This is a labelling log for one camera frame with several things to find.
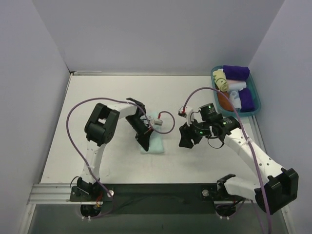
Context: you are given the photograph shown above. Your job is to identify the light mint towel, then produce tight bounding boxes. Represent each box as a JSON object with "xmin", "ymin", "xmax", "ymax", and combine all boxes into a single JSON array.
[{"xmin": 140, "ymin": 112, "xmax": 164, "ymax": 154}]

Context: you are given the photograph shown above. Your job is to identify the green and yellow patterned towel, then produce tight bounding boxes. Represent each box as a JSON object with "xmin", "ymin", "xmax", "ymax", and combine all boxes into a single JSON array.
[{"xmin": 213, "ymin": 69, "xmax": 229, "ymax": 92}]

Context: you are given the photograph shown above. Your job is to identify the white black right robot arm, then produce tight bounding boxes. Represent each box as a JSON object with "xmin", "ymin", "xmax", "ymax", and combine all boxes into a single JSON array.
[{"xmin": 178, "ymin": 103, "xmax": 299, "ymax": 215}]

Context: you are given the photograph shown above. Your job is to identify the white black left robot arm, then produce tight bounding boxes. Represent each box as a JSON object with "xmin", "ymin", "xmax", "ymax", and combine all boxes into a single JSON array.
[{"xmin": 77, "ymin": 98, "xmax": 153, "ymax": 201}]

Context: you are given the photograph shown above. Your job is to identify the orange brown rolled towel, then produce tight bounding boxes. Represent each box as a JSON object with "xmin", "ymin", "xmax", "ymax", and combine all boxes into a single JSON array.
[{"xmin": 217, "ymin": 92, "xmax": 233, "ymax": 112}]

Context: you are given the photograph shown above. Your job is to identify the purple rolled towel right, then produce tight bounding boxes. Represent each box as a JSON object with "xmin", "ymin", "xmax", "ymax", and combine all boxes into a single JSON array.
[{"xmin": 239, "ymin": 88, "xmax": 255, "ymax": 112}]

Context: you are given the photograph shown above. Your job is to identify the purple rolled towel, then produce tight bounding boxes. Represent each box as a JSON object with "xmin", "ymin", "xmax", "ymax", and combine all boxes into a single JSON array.
[
  {"xmin": 222, "ymin": 65, "xmax": 250, "ymax": 81},
  {"xmin": 239, "ymin": 88, "xmax": 255, "ymax": 112}
]

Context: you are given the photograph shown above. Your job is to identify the white blue rolled towel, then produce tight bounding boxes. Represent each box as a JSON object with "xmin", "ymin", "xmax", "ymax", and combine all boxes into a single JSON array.
[{"xmin": 228, "ymin": 89, "xmax": 242, "ymax": 110}]

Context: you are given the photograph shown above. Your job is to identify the pink rolled towel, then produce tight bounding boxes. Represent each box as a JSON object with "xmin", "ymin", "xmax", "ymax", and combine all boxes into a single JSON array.
[{"xmin": 227, "ymin": 79, "xmax": 247, "ymax": 90}]

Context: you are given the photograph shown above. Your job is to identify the teal plastic basket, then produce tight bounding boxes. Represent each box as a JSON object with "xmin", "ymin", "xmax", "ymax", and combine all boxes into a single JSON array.
[{"xmin": 211, "ymin": 65, "xmax": 261, "ymax": 117}]

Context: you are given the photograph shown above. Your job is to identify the purple rolled towel top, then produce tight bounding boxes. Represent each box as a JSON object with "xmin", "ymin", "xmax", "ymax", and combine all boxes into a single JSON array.
[{"xmin": 222, "ymin": 65, "xmax": 250, "ymax": 81}]

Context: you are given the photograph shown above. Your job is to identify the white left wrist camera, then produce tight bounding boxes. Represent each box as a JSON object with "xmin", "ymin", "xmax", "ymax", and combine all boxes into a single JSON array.
[{"xmin": 149, "ymin": 118, "xmax": 163, "ymax": 126}]

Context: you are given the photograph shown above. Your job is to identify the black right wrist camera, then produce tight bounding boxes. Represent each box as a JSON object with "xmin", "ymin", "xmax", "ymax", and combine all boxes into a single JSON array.
[{"xmin": 199, "ymin": 103, "xmax": 218, "ymax": 121}]

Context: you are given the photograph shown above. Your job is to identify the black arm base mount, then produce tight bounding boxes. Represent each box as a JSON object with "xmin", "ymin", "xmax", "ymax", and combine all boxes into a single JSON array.
[{"xmin": 69, "ymin": 183, "xmax": 243, "ymax": 217}]

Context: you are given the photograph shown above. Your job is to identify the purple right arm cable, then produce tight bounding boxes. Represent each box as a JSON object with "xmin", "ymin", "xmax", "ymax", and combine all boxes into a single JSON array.
[{"xmin": 179, "ymin": 87, "xmax": 273, "ymax": 234}]

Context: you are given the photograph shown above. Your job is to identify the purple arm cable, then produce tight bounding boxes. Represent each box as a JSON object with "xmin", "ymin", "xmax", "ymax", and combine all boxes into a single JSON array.
[
  {"xmin": 179, "ymin": 87, "xmax": 273, "ymax": 234},
  {"xmin": 66, "ymin": 97, "xmax": 176, "ymax": 217}
]

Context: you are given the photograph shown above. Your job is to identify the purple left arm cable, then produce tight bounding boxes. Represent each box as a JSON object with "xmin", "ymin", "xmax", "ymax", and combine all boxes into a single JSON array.
[{"xmin": 66, "ymin": 97, "xmax": 176, "ymax": 217}]

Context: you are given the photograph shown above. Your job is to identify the aluminium frame rail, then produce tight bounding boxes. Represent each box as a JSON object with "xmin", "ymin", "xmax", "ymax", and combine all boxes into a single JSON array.
[{"xmin": 26, "ymin": 181, "xmax": 291, "ymax": 204}]

